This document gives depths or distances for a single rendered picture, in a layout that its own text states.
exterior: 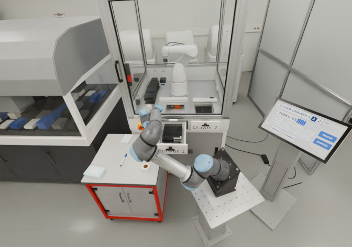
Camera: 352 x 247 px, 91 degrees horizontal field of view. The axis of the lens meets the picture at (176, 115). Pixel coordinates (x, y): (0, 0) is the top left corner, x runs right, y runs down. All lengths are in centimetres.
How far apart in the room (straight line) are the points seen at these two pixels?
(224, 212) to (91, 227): 148
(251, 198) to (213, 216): 31
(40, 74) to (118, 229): 162
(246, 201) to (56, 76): 163
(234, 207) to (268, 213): 95
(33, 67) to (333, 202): 313
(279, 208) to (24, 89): 262
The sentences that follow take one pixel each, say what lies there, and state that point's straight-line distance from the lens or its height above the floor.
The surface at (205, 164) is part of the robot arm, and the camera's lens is 115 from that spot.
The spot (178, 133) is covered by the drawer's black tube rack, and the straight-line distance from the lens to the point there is 164.
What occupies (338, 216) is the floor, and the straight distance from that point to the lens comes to 268.
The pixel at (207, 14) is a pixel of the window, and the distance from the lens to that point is 140.
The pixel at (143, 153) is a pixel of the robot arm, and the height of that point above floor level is 123.
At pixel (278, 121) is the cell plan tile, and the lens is 168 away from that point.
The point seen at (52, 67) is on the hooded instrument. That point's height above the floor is 158.
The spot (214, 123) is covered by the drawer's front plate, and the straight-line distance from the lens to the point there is 175.
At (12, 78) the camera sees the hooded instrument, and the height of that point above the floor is 151.
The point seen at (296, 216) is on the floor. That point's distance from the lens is 246.
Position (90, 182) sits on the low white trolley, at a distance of 167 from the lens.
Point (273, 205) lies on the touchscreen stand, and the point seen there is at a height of 4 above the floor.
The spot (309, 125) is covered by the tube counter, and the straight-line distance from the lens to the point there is 165.
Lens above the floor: 199
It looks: 36 degrees down
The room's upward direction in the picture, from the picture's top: 3 degrees counter-clockwise
